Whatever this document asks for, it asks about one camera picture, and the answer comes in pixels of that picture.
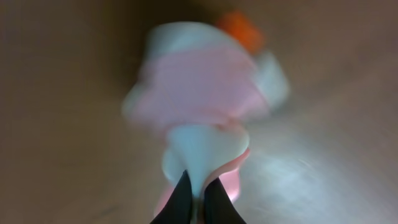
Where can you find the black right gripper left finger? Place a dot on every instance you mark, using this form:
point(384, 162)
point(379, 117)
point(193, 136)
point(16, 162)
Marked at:
point(178, 209)

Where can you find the pink white duck figure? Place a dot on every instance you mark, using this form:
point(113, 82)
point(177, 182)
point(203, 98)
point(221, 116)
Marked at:
point(199, 85)

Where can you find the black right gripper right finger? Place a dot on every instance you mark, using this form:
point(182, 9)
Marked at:
point(218, 209)

